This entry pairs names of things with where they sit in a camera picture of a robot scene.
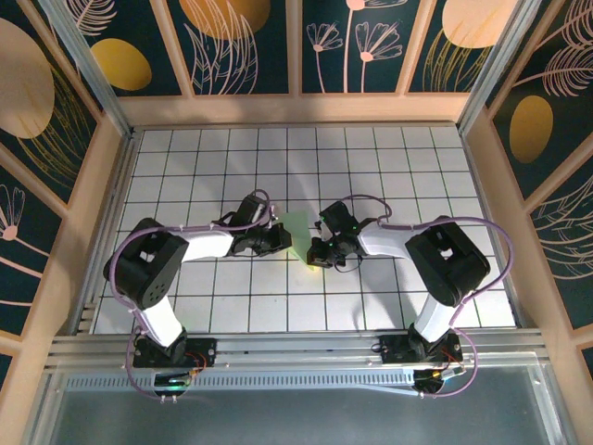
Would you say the light green cloth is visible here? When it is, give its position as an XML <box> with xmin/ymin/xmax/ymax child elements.
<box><xmin>281</xmin><ymin>210</ymin><xmax>321</xmax><ymax>270</ymax></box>

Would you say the black controller board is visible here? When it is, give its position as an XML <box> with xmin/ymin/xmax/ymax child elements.
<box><xmin>413</xmin><ymin>363</ymin><xmax>467</xmax><ymax>399</ymax></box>
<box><xmin>152</xmin><ymin>369</ymin><xmax>208</xmax><ymax>402</ymax></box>

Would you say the grey translucent panel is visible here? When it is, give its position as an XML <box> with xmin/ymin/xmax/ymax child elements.
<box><xmin>25</xmin><ymin>365</ymin><xmax>574</xmax><ymax>445</ymax></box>

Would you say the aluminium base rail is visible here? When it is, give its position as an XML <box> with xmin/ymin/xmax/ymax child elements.
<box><xmin>44</xmin><ymin>326</ymin><xmax>555</xmax><ymax>372</ymax></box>

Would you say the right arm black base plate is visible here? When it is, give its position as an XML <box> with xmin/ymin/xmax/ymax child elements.
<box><xmin>379</xmin><ymin>334</ymin><xmax>463</xmax><ymax>367</ymax></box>

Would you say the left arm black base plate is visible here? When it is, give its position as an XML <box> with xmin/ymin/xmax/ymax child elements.
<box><xmin>132</xmin><ymin>337</ymin><xmax>218</xmax><ymax>370</ymax></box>

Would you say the grey slotted cable duct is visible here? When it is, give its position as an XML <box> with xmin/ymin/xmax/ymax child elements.
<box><xmin>64</xmin><ymin>374</ymin><xmax>418</xmax><ymax>391</ymax></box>

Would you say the aluminium side rail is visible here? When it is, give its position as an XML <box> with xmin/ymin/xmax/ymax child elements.
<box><xmin>72</xmin><ymin>129</ymin><xmax>143</xmax><ymax>335</ymax></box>

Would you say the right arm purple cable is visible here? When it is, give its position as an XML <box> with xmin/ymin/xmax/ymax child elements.
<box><xmin>342</xmin><ymin>193</ymin><xmax>515</xmax><ymax>399</ymax></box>

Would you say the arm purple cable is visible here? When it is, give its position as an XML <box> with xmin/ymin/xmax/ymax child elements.
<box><xmin>110</xmin><ymin>188</ymin><xmax>279</xmax><ymax>401</ymax></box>
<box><xmin>342</xmin><ymin>193</ymin><xmax>515</xmax><ymax>399</ymax></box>

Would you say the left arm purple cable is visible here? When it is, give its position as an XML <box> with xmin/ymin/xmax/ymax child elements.
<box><xmin>110</xmin><ymin>188</ymin><xmax>279</xmax><ymax>401</ymax></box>

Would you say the aluminium corner post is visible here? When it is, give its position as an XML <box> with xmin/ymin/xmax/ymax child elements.
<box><xmin>456</xmin><ymin>0</ymin><xmax>542</xmax><ymax>134</ymax></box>
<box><xmin>39</xmin><ymin>0</ymin><xmax>136</xmax><ymax>136</ymax></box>

